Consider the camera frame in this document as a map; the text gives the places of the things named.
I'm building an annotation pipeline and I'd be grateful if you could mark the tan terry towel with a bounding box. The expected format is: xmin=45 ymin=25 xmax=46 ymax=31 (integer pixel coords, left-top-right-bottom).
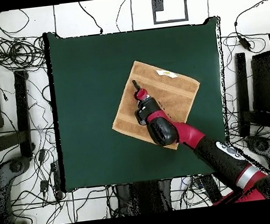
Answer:
xmin=104 ymin=53 xmax=208 ymax=158

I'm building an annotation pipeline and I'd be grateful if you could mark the dark green table cloth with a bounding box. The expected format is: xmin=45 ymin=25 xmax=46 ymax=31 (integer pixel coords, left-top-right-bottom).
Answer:
xmin=42 ymin=13 xmax=238 ymax=193

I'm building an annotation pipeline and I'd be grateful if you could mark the dark grey square plate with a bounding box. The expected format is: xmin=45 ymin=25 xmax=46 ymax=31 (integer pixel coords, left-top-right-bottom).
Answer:
xmin=153 ymin=0 xmax=164 ymax=13

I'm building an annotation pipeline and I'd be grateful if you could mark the long black bar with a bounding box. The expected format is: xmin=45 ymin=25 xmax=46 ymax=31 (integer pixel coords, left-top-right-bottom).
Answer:
xmin=233 ymin=52 xmax=253 ymax=118
xmin=11 ymin=69 xmax=37 ymax=159

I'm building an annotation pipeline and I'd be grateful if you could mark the black power strip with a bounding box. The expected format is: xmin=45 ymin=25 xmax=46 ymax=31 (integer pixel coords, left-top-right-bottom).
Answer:
xmin=196 ymin=173 xmax=224 ymax=205

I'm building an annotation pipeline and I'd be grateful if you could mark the black power adapter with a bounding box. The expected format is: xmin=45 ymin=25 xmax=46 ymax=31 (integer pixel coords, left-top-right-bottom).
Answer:
xmin=237 ymin=34 xmax=252 ymax=52

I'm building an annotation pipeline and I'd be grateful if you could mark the dark stand base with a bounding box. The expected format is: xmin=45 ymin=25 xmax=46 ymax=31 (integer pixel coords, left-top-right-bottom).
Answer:
xmin=0 ymin=155 xmax=34 ymax=193
xmin=245 ymin=133 xmax=270 ymax=165

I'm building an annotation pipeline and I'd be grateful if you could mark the small black plug adapter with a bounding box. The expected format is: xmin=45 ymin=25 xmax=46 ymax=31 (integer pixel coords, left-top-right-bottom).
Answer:
xmin=39 ymin=180 xmax=50 ymax=194

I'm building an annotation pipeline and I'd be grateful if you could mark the thin black cable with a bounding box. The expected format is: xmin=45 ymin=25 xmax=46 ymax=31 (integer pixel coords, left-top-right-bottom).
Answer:
xmin=113 ymin=0 xmax=132 ymax=33

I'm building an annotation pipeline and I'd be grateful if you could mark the thick black cable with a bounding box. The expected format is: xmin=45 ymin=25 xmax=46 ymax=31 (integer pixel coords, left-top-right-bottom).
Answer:
xmin=78 ymin=0 xmax=104 ymax=37

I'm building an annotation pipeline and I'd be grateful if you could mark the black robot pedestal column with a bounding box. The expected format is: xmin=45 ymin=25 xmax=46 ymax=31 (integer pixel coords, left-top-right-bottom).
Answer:
xmin=115 ymin=179 xmax=175 ymax=217

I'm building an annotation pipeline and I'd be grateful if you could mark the black cable coil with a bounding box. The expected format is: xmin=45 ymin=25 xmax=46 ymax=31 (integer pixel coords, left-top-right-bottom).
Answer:
xmin=0 ymin=34 xmax=48 ymax=72

